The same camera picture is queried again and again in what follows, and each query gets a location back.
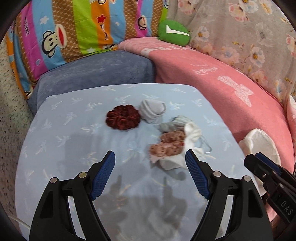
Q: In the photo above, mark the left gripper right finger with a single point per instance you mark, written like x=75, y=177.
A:
x=234, y=210

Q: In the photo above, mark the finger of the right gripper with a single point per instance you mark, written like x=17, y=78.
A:
x=275, y=167
x=280, y=187

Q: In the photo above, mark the white sock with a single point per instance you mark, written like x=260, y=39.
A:
x=192, y=135

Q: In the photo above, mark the brown frilly scrunchie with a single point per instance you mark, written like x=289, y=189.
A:
x=173, y=136

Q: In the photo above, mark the light green drawstring pouch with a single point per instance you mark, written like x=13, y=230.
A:
x=178, y=124

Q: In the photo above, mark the pink cloth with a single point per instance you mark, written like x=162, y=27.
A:
x=153, y=157

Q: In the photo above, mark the pink towel blanket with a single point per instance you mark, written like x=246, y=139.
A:
x=242, y=104

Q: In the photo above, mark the pink cartoon pillow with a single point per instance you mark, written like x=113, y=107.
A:
x=291, y=116

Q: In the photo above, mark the dark red velvet scrunchie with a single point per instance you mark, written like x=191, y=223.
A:
x=123, y=117

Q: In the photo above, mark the grey floral quilt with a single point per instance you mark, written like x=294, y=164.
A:
x=254, y=37

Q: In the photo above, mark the rolled grey sock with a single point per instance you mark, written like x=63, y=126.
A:
x=151, y=110

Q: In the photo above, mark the green check mark cushion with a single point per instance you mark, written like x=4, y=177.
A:
x=173, y=32

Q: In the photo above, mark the blue-grey velvet pillow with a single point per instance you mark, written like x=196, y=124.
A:
x=108, y=68

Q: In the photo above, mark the colourful monkey print pillow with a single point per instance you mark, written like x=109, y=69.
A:
x=48, y=34

